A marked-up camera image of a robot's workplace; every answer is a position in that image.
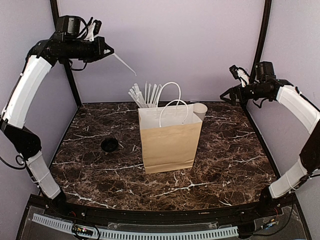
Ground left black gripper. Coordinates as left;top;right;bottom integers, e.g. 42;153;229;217
60;35;115;62

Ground left black frame post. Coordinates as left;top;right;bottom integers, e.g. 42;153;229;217
49;0;82;108

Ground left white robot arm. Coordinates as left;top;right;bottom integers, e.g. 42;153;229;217
0;15;115;218

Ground white cable duct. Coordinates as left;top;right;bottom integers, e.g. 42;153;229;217
32;213;239;240

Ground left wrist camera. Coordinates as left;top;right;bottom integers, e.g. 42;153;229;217
83;19;102;42

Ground black front rail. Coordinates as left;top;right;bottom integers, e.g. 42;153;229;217
27;194;294;226

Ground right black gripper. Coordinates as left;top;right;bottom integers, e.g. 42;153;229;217
220;82;270;106

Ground black frame post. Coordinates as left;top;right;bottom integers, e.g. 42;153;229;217
49;0;82;108
249;0;272;83

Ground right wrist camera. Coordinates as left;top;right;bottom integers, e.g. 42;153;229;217
229;65;250;88

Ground spare black cup lid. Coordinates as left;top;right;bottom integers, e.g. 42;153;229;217
100;138;119;153

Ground single white straw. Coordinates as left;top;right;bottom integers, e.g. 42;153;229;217
113;53;137;77

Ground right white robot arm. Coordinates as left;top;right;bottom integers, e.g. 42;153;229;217
220;61;320;217

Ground brown paper bag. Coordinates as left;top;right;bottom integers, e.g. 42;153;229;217
138;86;203;174

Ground spare white paper cup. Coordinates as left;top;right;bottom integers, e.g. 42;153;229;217
193;102;208;121

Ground bundle of wrapped white straws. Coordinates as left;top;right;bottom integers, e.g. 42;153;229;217
128;81;162;108

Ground right black frame post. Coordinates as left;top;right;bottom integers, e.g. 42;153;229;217
249;0;272;83

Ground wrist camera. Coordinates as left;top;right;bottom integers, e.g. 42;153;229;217
83;19;102;42
229;65;250;88

